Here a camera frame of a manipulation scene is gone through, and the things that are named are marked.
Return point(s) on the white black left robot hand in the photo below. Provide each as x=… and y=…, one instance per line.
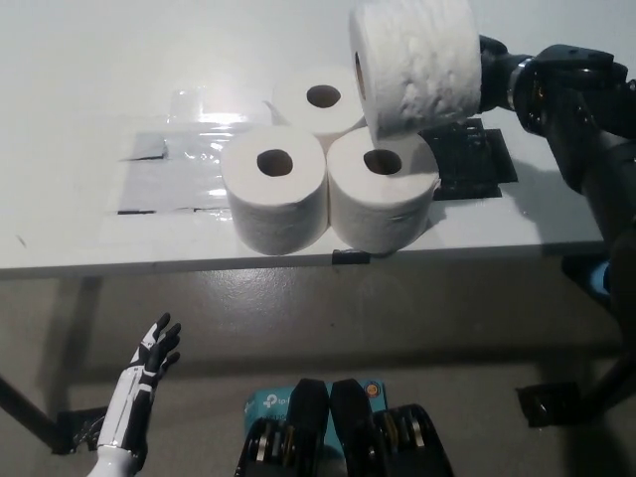
x=129, y=402

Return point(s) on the clear glossy plastic sheet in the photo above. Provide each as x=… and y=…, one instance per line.
x=174, y=179

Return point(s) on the teal tp-link box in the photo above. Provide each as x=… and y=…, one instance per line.
x=268, y=402

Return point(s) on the blue round cap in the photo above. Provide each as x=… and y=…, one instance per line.
x=600, y=280

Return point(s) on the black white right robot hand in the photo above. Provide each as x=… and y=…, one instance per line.
x=497, y=79

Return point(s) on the smooth white toilet paper roll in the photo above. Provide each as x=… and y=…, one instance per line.
x=273, y=213
x=298, y=114
x=377, y=208

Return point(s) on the small black tape strip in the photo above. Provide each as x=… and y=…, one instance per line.
x=350, y=257

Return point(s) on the black tape patch on table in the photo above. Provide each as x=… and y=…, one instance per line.
x=472, y=164

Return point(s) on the crinkled white toilet paper roll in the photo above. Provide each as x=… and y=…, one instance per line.
x=422, y=64

